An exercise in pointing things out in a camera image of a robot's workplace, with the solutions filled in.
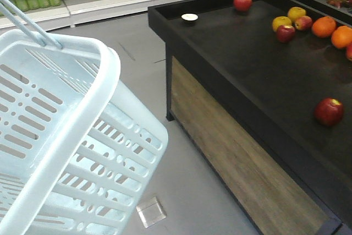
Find yellow apple back left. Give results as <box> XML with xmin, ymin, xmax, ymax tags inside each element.
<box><xmin>287</xmin><ymin>7</ymin><xmax>306</xmax><ymax>23</ymax></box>

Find black wooden display stand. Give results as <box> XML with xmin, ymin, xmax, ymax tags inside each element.
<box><xmin>148</xmin><ymin>0</ymin><xmax>351</xmax><ymax>234</ymax></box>

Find pink apple left group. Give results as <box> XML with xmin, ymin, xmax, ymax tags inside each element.
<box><xmin>294</xmin><ymin>15</ymin><xmax>313</xmax><ymax>31</ymax></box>

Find light blue plastic basket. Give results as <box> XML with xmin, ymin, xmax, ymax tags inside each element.
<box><xmin>1</xmin><ymin>0</ymin><xmax>168</xmax><ymax>234</ymax></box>

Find orange group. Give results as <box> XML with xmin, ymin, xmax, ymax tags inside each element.
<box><xmin>331</xmin><ymin>25</ymin><xmax>351</xmax><ymax>49</ymax></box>
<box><xmin>311</xmin><ymin>17</ymin><xmax>337</xmax><ymax>38</ymax></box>

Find yellow apple front left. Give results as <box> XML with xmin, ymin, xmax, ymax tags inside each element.
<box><xmin>272</xmin><ymin>16</ymin><xmax>292</xmax><ymax>32</ymax></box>

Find silver floor socket plate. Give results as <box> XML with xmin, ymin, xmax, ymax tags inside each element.
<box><xmin>136</xmin><ymin>196</ymin><xmax>167</xmax><ymax>228</ymax></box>

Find red apple front left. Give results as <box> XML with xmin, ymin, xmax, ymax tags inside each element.
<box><xmin>313</xmin><ymin>97</ymin><xmax>344</xmax><ymax>127</ymax></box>

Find small white bowl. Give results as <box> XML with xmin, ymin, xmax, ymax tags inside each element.
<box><xmin>181</xmin><ymin>13</ymin><xmax>199</xmax><ymax>24</ymax></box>

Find red apple far corner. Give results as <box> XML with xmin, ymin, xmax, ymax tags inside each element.
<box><xmin>233</xmin><ymin>0</ymin><xmax>252</xmax><ymax>12</ymax></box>

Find yellow apple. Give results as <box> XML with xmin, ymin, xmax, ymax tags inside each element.
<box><xmin>272</xmin><ymin>16</ymin><xmax>292</xmax><ymax>32</ymax></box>
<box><xmin>287</xmin><ymin>7</ymin><xmax>306</xmax><ymax>23</ymax></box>

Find red apple left group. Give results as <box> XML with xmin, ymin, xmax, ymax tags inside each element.
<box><xmin>276</xmin><ymin>25</ymin><xmax>295</xmax><ymax>43</ymax></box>

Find large red apple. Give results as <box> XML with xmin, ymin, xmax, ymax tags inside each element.
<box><xmin>345</xmin><ymin>43</ymin><xmax>352</xmax><ymax>61</ymax></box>

